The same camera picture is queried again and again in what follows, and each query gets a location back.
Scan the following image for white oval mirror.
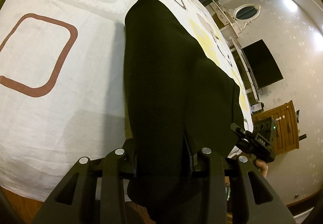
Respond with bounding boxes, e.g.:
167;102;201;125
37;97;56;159
228;3;261;31

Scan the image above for brown wooden cabinet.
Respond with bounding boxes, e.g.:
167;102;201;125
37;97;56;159
252;100;299;155

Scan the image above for patterned white bed sheet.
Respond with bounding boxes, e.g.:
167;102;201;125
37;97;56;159
1;0;252;201

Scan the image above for small device on console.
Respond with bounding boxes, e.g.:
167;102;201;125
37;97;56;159
251;102;264;113

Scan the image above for black pants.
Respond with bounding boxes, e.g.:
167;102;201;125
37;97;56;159
124;0;244;223

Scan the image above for black flat television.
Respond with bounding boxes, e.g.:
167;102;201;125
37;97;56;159
242;39;284;88

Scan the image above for white dressing table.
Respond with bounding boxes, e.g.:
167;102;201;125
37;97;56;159
206;0;241;41

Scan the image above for person's right hand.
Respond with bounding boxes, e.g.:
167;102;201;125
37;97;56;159
255;159;269;178

